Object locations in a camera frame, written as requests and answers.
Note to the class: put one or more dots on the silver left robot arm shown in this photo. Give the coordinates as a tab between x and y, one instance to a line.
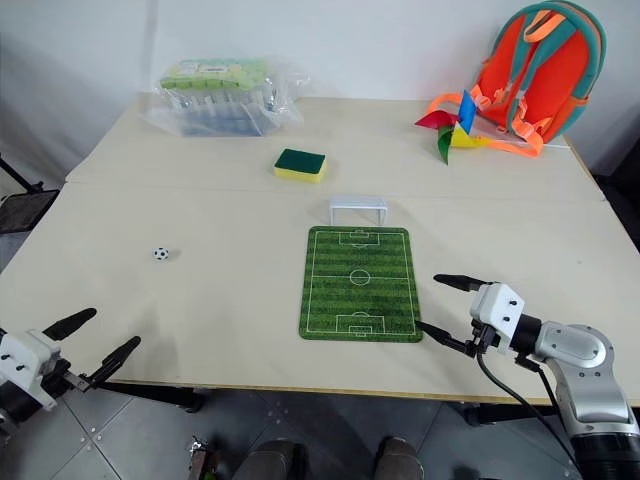
15	405

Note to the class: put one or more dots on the black mesh stand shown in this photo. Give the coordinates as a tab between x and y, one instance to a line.
22	207

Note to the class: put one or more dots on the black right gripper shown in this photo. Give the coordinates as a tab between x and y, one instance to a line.
482	337

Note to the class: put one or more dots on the orange teal backpack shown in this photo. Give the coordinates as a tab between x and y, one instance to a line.
542	85

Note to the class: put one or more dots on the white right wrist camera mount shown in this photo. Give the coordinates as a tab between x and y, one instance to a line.
495	310

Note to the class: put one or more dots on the dark rounded shape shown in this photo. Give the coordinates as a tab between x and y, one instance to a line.
272	460
398	459

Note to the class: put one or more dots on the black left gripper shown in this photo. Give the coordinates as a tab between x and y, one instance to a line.
62	380

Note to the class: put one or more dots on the yellow green sponge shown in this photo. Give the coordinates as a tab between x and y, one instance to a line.
299	161

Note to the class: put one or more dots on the plastic bag of sponges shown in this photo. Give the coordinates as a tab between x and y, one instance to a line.
220	100

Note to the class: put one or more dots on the small grey goal frame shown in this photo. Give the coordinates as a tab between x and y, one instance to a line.
358	203

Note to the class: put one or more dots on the black table frame bar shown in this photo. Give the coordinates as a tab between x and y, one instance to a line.
155	394
505	412

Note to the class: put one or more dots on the tiny soccer ball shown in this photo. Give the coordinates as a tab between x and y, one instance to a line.
160	254

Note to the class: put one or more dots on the green soccer field mat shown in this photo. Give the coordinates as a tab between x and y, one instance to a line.
360	300

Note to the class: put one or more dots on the colourful paper pinwheel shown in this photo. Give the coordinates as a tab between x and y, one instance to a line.
465	112

